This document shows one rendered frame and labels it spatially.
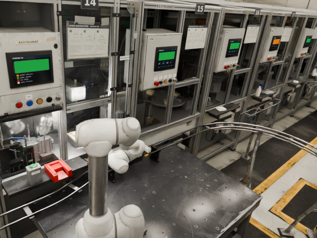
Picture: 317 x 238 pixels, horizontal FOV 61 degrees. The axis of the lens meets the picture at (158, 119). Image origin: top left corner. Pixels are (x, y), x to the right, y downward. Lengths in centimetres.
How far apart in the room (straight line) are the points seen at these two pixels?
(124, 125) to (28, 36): 76
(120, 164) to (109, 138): 55
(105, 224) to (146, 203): 57
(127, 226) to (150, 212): 43
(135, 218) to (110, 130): 57
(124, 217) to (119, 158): 42
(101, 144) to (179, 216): 96
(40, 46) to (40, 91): 28
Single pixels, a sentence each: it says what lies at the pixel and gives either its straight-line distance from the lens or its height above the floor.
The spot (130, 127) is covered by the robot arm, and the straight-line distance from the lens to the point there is 129.
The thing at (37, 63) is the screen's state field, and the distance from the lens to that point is 172.
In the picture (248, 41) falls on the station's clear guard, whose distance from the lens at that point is 353.
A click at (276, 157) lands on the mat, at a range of 454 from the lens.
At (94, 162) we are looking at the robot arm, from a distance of 139.
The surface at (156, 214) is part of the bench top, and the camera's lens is 203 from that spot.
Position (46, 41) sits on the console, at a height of 178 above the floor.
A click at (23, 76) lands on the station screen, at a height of 159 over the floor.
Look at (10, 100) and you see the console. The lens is 176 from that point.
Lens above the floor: 211
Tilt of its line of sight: 25 degrees down
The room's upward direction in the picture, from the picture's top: 7 degrees clockwise
